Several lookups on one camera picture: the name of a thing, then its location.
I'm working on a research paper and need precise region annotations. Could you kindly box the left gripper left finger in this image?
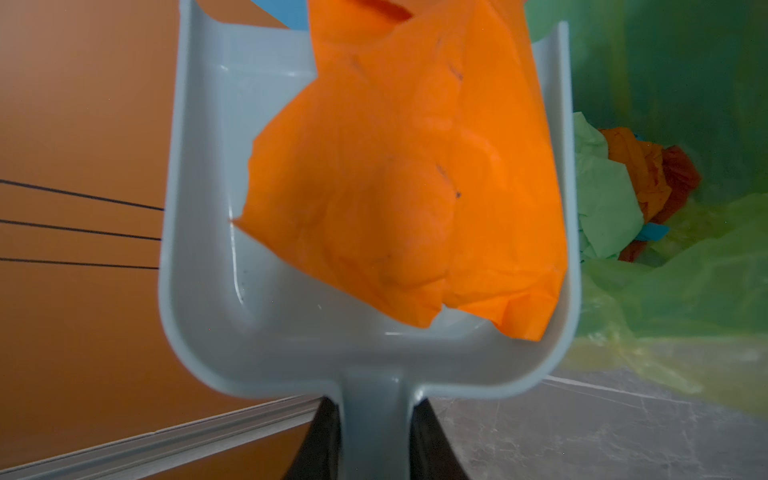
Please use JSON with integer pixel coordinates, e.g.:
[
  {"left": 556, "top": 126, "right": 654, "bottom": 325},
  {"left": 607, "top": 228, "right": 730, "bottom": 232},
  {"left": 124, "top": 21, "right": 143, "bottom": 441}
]
[{"left": 283, "top": 397, "right": 341, "bottom": 480}]

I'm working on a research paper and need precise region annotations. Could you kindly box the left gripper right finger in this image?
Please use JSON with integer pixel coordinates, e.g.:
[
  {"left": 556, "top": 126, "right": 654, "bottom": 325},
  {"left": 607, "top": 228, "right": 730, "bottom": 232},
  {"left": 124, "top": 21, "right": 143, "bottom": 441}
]
[{"left": 410, "top": 399, "right": 469, "bottom": 480}]

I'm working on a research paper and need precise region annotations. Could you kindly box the grey-green plastic dustpan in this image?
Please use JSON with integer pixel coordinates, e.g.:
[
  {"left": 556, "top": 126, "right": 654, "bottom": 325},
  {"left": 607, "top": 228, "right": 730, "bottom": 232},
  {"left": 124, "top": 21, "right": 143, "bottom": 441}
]
[{"left": 158, "top": 1, "right": 582, "bottom": 479}]

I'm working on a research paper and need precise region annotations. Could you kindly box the light green paper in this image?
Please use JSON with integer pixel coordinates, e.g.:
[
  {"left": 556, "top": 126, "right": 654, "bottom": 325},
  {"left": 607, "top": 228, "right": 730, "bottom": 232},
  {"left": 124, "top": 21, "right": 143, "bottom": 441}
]
[{"left": 573, "top": 112, "right": 644, "bottom": 261}]

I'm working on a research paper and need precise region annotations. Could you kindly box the orange paper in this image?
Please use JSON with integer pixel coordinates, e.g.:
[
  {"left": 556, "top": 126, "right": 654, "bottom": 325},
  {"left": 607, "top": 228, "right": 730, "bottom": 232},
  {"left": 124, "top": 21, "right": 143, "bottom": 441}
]
[
  {"left": 236, "top": 1, "right": 567, "bottom": 341},
  {"left": 600, "top": 127, "right": 672, "bottom": 223}
]

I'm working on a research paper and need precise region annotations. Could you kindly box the blue paper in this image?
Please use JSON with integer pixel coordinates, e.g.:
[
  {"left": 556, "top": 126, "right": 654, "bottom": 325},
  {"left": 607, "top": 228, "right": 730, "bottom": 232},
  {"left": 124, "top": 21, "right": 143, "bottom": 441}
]
[{"left": 635, "top": 223, "right": 670, "bottom": 242}]

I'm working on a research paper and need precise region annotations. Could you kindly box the red paper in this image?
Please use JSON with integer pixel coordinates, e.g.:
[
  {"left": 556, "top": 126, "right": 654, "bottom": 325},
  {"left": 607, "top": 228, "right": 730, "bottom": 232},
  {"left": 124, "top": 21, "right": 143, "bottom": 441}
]
[{"left": 619, "top": 146, "right": 702, "bottom": 262}]

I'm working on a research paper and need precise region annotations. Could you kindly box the green trash bin with liner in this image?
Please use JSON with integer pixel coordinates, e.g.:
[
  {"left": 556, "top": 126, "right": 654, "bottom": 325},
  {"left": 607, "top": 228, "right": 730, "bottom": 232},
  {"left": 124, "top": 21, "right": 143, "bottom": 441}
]
[{"left": 526, "top": 1, "right": 767, "bottom": 417}]

